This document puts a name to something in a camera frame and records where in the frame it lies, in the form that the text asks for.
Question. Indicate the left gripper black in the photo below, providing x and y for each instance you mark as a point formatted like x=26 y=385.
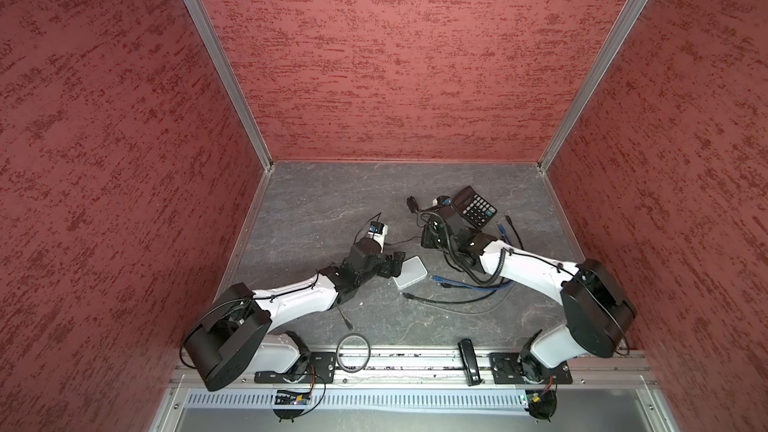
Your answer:
x=387 y=261

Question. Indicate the black clip handle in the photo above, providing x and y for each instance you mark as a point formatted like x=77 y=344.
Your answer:
x=469 y=362

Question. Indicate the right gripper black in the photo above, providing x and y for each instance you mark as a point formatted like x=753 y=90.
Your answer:
x=428 y=230

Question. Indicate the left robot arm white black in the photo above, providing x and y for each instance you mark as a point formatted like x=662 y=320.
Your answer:
x=236 y=334

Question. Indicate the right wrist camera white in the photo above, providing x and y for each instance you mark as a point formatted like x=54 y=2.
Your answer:
x=442 y=201

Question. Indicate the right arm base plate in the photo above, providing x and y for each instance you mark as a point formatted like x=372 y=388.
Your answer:
x=506 y=369

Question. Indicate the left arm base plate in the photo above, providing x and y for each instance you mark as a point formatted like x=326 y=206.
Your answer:
x=321 y=368

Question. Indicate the black power adapter with cord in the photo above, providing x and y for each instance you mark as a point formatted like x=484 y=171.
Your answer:
x=421 y=221

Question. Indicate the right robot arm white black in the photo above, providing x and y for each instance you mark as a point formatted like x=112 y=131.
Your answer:
x=598 y=313

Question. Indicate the black calculator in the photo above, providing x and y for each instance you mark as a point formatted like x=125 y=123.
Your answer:
x=476 y=210

